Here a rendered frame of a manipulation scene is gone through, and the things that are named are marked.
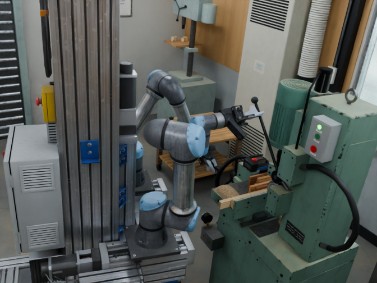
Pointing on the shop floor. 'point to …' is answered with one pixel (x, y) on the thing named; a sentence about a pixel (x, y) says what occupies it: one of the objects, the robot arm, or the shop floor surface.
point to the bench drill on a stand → (208, 86)
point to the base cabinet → (256, 263)
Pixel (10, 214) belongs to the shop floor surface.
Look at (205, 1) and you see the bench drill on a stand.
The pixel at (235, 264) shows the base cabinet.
